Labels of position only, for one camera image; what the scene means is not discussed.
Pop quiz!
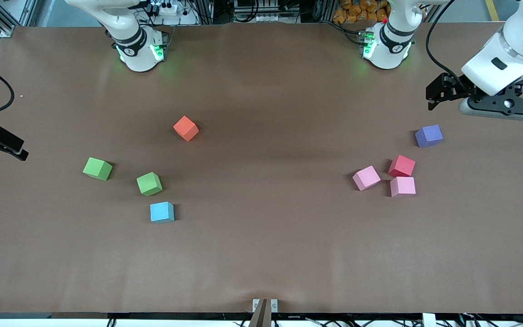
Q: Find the red foam block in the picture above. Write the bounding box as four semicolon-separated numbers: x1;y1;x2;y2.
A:
388;155;416;177

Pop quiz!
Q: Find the pink foam block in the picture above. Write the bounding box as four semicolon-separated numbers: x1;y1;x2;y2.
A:
390;176;416;198
352;165;381;191

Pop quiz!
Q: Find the green foam block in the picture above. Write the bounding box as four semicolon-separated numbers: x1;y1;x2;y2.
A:
83;157;113;181
136;172;163;197

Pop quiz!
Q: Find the blue foam block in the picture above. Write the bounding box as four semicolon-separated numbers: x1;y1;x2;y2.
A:
150;201;175;224

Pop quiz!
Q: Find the purple foam block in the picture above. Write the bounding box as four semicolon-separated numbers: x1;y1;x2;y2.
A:
415;124;444;148

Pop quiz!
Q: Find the bag of orange fruit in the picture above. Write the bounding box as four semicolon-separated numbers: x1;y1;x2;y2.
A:
333;0;390;24

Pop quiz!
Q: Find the orange foam block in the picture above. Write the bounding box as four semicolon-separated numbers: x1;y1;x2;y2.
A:
173;115;200;142

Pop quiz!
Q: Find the white vented device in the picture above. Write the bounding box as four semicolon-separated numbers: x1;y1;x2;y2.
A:
233;0;281;23

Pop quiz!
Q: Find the white power strip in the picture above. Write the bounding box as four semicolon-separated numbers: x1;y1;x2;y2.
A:
152;1;179;15

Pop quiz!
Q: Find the brown mounting pole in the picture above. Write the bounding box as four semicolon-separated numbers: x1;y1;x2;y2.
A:
248;298;272;327

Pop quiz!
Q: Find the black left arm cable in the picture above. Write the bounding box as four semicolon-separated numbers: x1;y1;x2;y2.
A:
426;0;471;91

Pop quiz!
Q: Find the aluminium frame rail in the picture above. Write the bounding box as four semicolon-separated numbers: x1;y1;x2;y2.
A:
0;0;39;38

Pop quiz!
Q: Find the black cable bundle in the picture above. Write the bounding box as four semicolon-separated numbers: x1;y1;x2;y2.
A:
107;312;523;327

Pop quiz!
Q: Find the metal bracket plate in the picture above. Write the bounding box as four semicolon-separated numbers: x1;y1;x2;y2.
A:
252;298;279;313

